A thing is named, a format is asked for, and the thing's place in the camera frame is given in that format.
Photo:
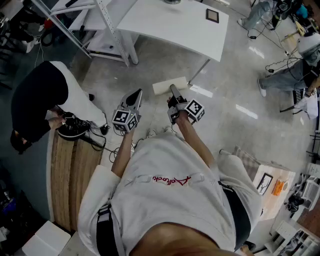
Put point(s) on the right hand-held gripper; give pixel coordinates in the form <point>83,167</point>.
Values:
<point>193,108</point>

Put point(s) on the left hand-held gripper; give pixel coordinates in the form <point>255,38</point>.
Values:
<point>123,118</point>

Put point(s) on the cream rectangular block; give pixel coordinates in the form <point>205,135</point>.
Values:
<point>162,87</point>

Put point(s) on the person's left forearm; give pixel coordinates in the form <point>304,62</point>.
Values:
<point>122,155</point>

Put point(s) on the person's right forearm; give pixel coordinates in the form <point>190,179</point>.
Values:
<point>195,140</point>

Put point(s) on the person's white shoe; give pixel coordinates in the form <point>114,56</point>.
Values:
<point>167,129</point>
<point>151,133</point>

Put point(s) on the white table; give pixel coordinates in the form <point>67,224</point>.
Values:
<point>170,22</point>

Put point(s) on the white metal rack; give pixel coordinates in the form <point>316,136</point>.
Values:
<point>110,27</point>

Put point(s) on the wooden slatted bench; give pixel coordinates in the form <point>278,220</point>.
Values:
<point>65,180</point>

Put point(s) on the person's white shirt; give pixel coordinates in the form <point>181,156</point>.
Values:
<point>162,205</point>

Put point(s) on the black framed picture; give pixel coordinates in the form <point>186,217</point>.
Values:
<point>264,183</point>

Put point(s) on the wooden stand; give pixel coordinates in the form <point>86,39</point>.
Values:
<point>298,31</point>

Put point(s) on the orange packet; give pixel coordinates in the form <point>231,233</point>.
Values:
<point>278,188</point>

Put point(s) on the white box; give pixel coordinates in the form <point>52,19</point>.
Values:
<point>45,240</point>

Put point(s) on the small white shelf unit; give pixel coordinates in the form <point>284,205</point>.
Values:
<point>311,192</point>

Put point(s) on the white compartment organizer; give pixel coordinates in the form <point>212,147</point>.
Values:
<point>295,240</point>

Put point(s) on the dark picture frame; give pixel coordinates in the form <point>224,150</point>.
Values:
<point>212,15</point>

